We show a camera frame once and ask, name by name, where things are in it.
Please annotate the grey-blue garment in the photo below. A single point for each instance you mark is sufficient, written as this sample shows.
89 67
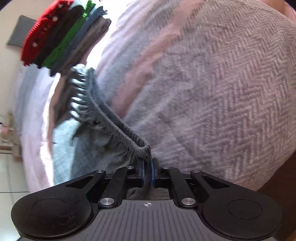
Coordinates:
89 136

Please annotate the red knitted folded garment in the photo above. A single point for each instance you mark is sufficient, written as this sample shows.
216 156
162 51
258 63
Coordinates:
39 33

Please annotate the grey folded garment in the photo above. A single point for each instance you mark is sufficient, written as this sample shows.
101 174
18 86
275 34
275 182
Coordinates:
94 34

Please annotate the green folded garment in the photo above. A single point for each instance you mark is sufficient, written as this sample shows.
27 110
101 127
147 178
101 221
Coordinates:
88 7

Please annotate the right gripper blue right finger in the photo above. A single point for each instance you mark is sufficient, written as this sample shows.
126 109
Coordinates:
154 171

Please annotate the pink grey bed quilt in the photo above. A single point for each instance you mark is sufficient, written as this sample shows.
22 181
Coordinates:
209 84

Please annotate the cream dressing table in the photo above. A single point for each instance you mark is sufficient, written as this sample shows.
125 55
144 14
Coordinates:
10 142

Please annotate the grey pillow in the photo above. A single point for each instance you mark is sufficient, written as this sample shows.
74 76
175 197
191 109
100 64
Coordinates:
20 32

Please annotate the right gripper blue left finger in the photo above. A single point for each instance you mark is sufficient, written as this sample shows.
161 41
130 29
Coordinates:
145 174

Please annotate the black folded garment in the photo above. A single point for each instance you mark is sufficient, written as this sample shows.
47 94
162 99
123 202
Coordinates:
74 12

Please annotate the blue folded garment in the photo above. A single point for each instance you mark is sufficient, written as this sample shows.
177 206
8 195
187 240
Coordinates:
76 39

